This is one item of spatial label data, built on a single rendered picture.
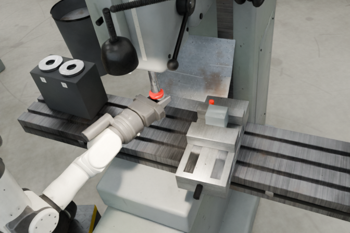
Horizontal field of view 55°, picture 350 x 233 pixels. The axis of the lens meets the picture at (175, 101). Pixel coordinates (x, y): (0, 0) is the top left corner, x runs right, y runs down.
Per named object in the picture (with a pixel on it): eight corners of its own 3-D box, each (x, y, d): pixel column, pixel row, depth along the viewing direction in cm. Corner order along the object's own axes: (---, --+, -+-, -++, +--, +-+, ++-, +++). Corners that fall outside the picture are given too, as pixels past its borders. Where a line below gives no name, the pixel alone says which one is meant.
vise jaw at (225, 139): (235, 153, 99) (235, 144, 96) (187, 143, 104) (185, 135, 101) (239, 138, 103) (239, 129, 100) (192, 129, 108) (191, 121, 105)
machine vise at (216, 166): (226, 200, 96) (225, 178, 89) (177, 188, 101) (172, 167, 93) (248, 114, 119) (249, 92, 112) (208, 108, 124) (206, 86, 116)
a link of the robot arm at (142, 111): (163, 102, 101) (135, 126, 95) (167, 124, 107) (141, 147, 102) (135, 87, 108) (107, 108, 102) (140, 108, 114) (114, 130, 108)
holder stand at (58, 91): (91, 120, 127) (74, 80, 113) (48, 108, 135) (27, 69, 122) (109, 100, 134) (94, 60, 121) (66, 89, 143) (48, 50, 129)
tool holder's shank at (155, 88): (161, 93, 106) (156, 65, 98) (152, 96, 105) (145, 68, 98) (160, 87, 108) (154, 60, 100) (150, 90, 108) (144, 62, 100)
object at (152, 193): (190, 234, 110) (187, 217, 102) (102, 204, 123) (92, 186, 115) (231, 126, 142) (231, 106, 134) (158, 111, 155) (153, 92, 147)
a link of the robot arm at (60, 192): (96, 185, 93) (44, 246, 84) (72, 170, 98) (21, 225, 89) (79, 165, 85) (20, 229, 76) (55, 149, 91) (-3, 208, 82)
